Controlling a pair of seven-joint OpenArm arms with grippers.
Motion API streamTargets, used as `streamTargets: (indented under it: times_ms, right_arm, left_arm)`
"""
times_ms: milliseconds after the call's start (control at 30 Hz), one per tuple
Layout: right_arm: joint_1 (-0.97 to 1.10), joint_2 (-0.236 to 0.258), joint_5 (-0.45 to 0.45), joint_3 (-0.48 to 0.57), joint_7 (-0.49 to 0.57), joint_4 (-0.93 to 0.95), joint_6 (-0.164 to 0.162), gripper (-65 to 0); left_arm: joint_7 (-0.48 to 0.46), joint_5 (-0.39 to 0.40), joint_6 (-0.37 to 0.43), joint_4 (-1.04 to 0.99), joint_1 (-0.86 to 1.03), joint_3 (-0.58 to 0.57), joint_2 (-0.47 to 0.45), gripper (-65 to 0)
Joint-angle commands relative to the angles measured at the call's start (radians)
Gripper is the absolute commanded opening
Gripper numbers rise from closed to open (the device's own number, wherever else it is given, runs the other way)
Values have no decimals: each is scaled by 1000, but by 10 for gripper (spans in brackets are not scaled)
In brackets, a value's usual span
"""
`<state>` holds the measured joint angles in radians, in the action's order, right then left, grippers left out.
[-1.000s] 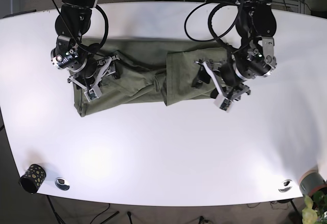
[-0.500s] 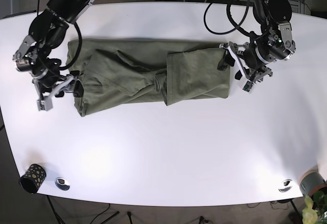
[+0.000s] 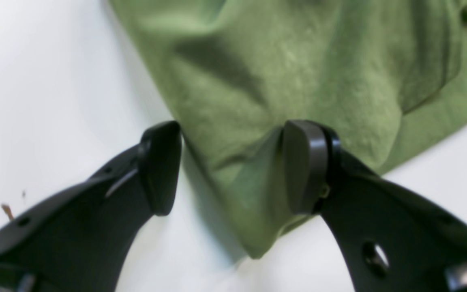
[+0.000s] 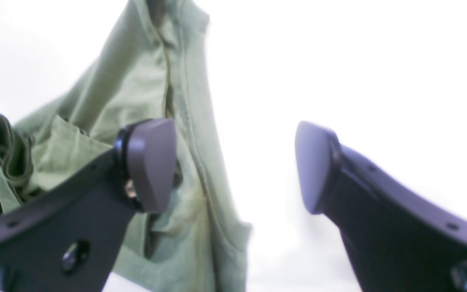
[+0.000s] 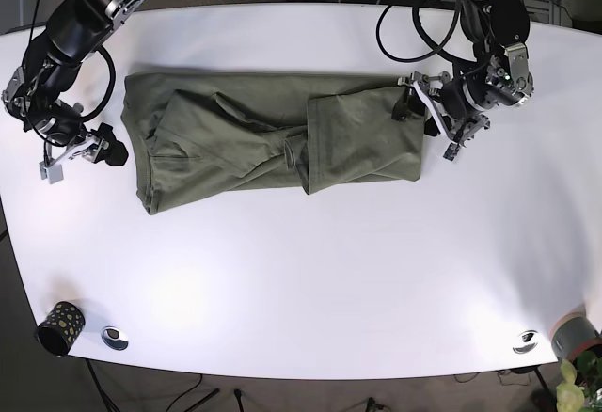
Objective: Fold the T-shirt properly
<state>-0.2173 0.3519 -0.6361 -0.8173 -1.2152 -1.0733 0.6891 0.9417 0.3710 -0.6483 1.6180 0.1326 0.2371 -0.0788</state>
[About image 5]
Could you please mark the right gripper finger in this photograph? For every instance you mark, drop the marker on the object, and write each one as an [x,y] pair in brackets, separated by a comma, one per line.
[112,151]

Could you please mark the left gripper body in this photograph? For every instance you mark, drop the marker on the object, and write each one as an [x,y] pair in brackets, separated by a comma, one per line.
[448,111]

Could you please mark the black gold-dotted cup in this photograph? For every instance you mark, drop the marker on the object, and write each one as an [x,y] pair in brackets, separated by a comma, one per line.
[60,329]

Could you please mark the grey flower pot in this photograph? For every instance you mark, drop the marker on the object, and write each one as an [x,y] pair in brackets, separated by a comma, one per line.
[573,335]

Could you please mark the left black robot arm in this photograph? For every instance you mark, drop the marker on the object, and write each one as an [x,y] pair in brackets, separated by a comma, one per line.
[498,74]

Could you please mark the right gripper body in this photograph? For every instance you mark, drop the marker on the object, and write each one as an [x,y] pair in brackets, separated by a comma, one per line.
[87,146]

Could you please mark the green potted plant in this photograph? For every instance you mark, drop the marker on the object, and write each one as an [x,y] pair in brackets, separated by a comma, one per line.
[580,387]

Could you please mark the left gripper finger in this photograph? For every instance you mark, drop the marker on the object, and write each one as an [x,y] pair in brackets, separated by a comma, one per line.
[409,106]

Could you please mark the silver table grommet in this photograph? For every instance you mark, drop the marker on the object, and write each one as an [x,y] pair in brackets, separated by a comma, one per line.
[525,342]
[115,338]

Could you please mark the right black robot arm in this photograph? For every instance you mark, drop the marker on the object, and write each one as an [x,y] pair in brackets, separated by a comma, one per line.
[51,63]

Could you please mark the right silver table grommet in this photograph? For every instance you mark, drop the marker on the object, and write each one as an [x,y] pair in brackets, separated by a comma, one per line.
[525,342]

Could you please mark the left silver table grommet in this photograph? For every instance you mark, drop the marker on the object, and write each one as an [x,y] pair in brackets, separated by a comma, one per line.
[115,338]

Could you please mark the olive green T-shirt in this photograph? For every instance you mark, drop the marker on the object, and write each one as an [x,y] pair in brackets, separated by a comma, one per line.
[197,134]

